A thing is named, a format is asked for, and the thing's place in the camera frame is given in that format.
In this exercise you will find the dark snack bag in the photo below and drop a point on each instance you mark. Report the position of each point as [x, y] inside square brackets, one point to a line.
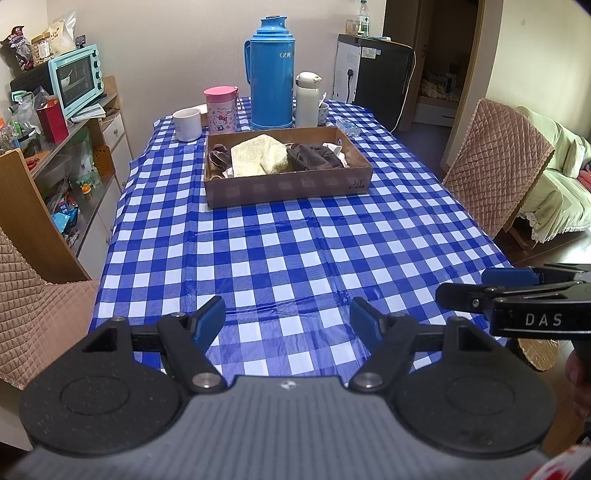
[16, 48]

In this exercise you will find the white cloth mask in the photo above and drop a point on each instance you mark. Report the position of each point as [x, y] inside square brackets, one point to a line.
[340, 154]

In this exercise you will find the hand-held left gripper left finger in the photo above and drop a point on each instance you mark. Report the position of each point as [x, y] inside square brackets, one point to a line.
[210, 321]

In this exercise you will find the black mini fridge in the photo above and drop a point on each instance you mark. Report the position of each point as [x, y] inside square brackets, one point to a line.
[383, 78]

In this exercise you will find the teal toaster oven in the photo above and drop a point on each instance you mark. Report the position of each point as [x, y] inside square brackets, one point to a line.
[76, 83]

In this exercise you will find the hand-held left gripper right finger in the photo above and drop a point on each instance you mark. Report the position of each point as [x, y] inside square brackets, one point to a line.
[364, 323]

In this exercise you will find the small glass jar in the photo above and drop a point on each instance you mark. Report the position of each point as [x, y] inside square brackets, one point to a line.
[352, 27]

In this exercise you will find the blue thermos flask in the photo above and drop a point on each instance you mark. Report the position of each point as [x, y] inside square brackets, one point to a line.
[272, 83]

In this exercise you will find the dark grey cloth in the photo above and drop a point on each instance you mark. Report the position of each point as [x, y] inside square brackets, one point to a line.
[314, 157]

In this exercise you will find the pale green cushion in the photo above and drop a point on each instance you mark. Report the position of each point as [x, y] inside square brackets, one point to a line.
[572, 157]

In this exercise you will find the person's right hand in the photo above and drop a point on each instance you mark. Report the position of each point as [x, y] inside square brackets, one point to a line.
[575, 383]

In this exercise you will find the black appliance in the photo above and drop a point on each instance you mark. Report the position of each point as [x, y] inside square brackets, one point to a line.
[27, 78]

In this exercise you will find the wooden shelf unit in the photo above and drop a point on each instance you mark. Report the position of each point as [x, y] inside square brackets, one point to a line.
[111, 138]

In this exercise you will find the pale yellow towel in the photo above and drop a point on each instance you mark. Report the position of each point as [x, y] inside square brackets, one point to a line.
[254, 154]

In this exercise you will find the pink lidded printed cup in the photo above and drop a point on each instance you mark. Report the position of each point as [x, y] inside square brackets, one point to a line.
[221, 115]

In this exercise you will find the pale green covered sofa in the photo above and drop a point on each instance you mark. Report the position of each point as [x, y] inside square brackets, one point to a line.
[554, 198]

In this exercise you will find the shallow cardboard box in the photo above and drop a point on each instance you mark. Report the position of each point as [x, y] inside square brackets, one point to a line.
[286, 187]

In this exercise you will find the round brown stool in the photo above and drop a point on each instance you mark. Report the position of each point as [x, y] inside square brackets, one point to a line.
[538, 357]

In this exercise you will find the low white bed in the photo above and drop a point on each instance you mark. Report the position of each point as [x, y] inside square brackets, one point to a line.
[436, 104]

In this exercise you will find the white plastic bag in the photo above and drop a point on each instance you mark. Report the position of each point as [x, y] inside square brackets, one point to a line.
[63, 32]

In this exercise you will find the stack of papers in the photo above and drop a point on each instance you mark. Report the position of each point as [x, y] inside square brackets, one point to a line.
[90, 113]

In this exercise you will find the small patterned cup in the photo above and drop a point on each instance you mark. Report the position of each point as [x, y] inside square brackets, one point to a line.
[324, 115]

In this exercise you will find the dark fuzzy cloth piece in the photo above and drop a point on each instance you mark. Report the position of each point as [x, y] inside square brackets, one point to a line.
[219, 157]

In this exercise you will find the white insulated bottle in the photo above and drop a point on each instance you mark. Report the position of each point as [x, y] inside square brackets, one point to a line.
[307, 104]

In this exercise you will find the blue white checkered tablecloth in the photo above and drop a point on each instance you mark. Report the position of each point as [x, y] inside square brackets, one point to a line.
[277, 254]

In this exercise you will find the green white pouch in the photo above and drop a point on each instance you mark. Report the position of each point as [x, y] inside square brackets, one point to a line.
[85, 159]

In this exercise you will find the white mug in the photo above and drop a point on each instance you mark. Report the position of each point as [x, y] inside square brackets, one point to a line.
[187, 124]

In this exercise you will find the white spoon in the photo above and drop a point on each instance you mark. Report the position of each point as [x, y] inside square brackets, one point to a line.
[322, 99]

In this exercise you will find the clear jar of nuts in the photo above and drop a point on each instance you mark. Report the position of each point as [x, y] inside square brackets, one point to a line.
[40, 50]

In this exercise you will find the quilted beige chair cover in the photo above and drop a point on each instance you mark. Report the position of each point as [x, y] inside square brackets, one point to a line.
[41, 323]
[494, 170]

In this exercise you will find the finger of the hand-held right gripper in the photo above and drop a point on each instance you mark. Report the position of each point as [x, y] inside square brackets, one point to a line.
[461, 297]
[508, 276]

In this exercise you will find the red and white garment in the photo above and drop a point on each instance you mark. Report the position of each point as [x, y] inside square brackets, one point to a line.
[568, 464]

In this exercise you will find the red box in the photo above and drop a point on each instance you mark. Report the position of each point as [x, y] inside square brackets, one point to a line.
[51, 122]

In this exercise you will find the blue packet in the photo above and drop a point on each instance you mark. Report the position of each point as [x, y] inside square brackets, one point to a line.
[64, 219]

